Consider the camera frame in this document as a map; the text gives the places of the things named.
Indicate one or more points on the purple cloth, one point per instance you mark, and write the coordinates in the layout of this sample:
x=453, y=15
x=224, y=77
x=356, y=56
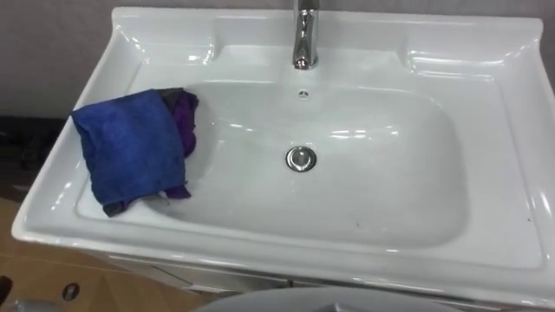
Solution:
x=185, y=121

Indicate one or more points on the blue microfibre cloth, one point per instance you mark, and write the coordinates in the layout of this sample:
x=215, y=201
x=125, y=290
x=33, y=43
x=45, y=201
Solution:
x=130, y=147

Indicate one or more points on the chrome drain plug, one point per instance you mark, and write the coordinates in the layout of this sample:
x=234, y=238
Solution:
x=301, y=158

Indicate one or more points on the white washbasin vanity cabinet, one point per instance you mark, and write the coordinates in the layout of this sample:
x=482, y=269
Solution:
x=390, y=195

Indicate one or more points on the chrome faucet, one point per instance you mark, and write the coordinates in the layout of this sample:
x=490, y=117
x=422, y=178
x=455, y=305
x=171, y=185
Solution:
x=305, y=39

